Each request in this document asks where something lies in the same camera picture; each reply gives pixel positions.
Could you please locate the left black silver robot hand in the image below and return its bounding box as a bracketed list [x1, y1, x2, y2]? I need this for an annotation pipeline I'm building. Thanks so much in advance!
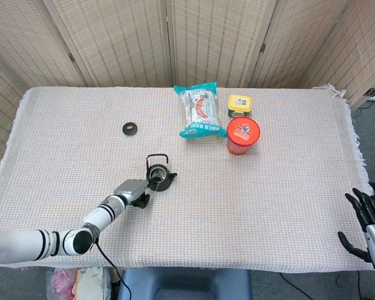
[114, 176, 162, 209]

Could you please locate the black cast iron teapot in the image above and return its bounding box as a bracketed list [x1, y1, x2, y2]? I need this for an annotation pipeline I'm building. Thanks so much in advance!
[145, 153, 178, 192]

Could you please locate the black round teapot lid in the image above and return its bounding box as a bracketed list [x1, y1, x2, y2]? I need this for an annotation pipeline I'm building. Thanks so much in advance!
[122, 122, 139, 136]

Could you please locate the teal clear snack bag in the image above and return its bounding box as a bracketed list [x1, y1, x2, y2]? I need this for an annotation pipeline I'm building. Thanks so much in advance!
[174, 81, 228, 144]

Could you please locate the pink plastic bag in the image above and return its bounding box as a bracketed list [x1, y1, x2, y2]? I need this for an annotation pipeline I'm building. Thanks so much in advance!
[46, 267, 78, 300]

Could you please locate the woven pastel tablecloth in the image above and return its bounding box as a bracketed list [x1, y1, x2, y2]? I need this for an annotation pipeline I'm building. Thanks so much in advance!
[0, 84, 374, 273]

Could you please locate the cardboard box with papers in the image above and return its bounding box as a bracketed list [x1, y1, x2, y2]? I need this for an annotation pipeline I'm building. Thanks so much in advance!
[72, 267, 112, 300]

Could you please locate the blue padded chair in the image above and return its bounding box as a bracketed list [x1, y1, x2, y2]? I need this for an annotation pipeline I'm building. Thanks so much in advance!
[117, 267, 253, 300]

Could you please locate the red lid plastic jar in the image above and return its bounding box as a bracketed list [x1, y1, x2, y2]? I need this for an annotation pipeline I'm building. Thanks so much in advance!
[226, 116, 262, 156]

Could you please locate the yellow lid small container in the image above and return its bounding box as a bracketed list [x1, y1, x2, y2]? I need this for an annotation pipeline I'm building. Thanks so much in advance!
[227, 94, 253, 119]

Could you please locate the bamboo folding screen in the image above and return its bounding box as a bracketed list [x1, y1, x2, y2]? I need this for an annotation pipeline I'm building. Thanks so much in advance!
[0, 0, 375, 169]

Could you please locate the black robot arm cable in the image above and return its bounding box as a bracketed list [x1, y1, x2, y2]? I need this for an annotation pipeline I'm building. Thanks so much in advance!
[94, 237, 133, 300]

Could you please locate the black floor cable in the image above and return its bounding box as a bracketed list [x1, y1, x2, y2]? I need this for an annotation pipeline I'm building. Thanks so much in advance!
[279, 271, 375, 300]

